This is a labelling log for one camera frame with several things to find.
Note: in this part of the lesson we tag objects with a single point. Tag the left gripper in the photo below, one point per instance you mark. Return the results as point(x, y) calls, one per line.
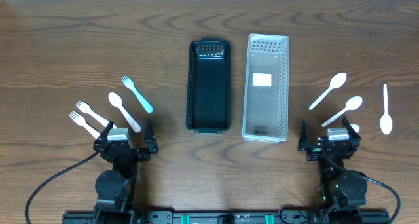
point(126, 150)

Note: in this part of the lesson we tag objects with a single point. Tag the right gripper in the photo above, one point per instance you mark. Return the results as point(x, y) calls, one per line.
point(329, 147)

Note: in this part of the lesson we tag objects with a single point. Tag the white plastic spoon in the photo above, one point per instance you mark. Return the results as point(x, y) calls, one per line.
point(355, 127)
point(352, 104)
point(386, 122)
point(336, 82)
point(116, 101)

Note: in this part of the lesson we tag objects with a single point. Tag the white plastic fork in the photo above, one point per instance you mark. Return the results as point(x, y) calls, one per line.
point(86, 108)
point(81, 121)

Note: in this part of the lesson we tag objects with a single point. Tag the teal handled plastic fork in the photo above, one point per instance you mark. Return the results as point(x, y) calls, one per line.
point(129, 83)

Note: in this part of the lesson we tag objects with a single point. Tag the clear perforated plastic basket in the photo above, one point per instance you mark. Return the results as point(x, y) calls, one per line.
point(266, 109)

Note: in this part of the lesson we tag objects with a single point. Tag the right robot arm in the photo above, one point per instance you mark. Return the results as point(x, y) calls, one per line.
point(343, 191)

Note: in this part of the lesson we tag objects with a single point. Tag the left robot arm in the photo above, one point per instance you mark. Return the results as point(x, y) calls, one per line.
point(116, 187)

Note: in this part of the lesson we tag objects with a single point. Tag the white label sticker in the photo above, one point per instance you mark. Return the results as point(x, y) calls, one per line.
point(262, 79)

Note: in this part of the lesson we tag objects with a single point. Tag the black plastic basket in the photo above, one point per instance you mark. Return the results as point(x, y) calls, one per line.
point(209, 86)

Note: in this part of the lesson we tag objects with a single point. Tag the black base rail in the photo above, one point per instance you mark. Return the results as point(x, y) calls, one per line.
point(281, 217)

